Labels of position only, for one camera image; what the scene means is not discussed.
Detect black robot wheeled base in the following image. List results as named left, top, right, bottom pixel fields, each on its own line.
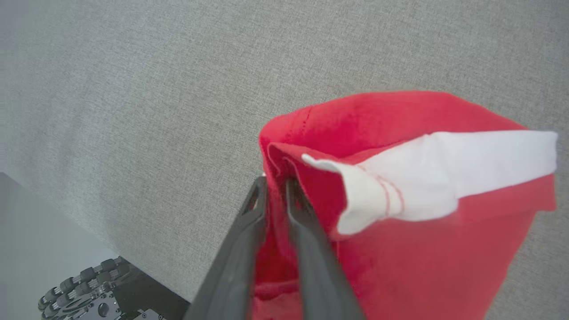
left=38, top=256, right=192, bottom=320

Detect red white basketball shorts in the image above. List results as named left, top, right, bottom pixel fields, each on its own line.
left=249, top=90, right=558, bottom=320

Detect grey fabric sofa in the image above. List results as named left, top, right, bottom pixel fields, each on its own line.
left=0, top=0, right=569, bottom=320

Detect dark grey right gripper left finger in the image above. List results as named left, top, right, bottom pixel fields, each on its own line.
left=183, top=176, right=268, bottom=320

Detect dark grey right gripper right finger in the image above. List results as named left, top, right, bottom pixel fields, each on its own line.
left=284, top=178, right=367, bottom=320

